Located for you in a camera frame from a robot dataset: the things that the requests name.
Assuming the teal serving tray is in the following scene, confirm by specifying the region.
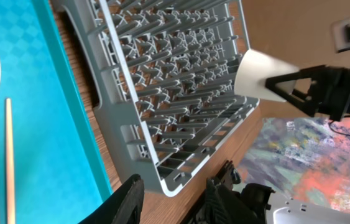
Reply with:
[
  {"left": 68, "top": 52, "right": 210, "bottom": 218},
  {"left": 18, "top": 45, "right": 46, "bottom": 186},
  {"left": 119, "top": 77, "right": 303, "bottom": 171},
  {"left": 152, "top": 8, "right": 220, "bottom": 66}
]
[{"left": 0, "top": 1, "right": 112, "bottom": 223}]

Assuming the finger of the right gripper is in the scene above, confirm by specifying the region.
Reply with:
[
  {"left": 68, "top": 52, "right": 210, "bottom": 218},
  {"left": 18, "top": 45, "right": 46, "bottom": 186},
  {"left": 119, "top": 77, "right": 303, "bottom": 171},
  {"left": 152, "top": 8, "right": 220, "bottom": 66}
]
[{"left": 265, "top": 65, "right": 327, "bottom": 117}]

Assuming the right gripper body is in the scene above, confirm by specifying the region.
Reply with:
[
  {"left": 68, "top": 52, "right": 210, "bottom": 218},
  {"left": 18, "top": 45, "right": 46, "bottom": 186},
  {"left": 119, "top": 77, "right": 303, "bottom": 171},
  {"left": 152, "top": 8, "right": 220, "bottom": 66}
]
[{"left": 305, "top": 67, "right": 350, "bottom": 121}]

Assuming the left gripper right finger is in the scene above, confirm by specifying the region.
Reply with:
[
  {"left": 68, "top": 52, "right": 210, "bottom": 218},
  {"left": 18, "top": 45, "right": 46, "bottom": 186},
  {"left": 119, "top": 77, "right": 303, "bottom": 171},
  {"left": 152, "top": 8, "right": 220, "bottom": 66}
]
[{"left": 190, "top": 179, "right": 267, "bottom": 224}]

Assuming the white cup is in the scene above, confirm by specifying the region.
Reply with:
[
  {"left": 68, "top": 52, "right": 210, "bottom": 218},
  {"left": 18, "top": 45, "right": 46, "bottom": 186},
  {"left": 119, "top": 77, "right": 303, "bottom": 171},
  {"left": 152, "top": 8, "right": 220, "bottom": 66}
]
[{"left": 234, "top": 49, "right": 300, "bottom": 103}]

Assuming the grey plastic dish rack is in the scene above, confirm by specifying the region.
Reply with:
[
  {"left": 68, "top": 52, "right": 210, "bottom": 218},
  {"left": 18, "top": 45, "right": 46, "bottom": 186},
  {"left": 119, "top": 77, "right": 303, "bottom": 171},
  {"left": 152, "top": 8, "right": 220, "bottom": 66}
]
[{"left": 52, "top": 0, "right": 259, "bottom": 197}]

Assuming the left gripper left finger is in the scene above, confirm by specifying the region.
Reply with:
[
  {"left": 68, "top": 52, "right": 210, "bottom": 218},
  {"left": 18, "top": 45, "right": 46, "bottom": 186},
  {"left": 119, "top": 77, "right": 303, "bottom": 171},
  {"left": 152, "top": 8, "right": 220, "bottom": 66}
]
[{"left": 80, "top": 174, "right": 145, "bottom": 224}]

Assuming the wooden chopstick right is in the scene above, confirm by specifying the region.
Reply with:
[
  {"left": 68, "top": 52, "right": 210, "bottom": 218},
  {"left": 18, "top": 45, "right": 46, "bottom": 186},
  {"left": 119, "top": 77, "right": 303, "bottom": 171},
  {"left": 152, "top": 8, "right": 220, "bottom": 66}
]
[{"left": 5, "top": 98, "right": 16, "bottom": 224}]

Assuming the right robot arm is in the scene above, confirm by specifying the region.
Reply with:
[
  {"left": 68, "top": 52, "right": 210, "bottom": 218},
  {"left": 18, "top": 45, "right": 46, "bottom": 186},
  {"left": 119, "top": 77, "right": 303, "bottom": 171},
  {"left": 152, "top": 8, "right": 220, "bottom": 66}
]
[{"left": 265, "top": 65, "right": 350, "bottom": 121}]

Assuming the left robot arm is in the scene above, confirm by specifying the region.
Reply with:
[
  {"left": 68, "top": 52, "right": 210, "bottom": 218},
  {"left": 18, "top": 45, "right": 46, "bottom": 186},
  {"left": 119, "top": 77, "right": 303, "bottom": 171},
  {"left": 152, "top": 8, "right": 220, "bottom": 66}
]
[{"left": 82, "top": 161, "right": 350, "bottom": 224}]

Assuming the colourful patterned floor mat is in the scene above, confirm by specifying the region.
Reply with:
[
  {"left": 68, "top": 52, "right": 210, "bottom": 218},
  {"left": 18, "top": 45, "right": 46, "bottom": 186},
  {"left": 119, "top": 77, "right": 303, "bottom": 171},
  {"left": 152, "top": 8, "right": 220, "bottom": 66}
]
[{"left": 234, "top": 118, "right": 350, "bottom": 213}]

